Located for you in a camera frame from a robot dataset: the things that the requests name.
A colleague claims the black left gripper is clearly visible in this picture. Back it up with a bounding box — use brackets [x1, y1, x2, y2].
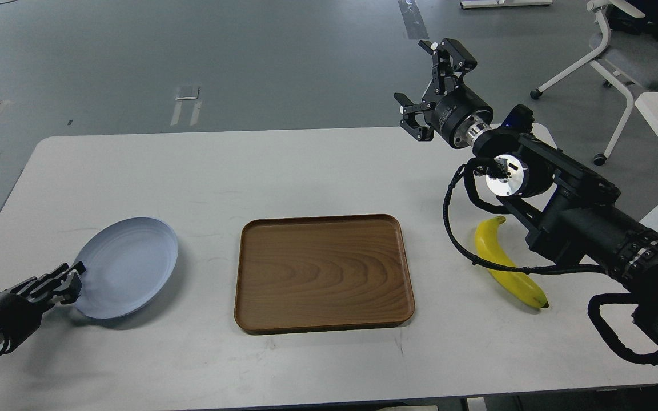
[0, 261, 86, 343]

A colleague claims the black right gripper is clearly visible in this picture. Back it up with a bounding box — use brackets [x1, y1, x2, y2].
[394, 38, 494, 149]

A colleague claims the light blue plate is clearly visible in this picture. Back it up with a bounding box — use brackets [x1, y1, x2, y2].
[75, 217, 179, 320]

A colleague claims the yellow banana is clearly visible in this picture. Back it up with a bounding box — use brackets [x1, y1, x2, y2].
[474, 215, 550, 311]

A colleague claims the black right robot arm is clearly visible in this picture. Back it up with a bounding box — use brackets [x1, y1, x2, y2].
[394, 38, 658, 366]

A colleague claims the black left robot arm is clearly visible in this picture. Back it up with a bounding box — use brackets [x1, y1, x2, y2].
[0, 261, 86, 357]

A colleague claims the white office chair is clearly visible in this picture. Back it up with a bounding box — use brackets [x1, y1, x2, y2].
[530, 1, 658, 166]

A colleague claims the brown wooden tray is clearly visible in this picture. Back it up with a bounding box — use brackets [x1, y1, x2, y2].
[234, 213, 416, 335]

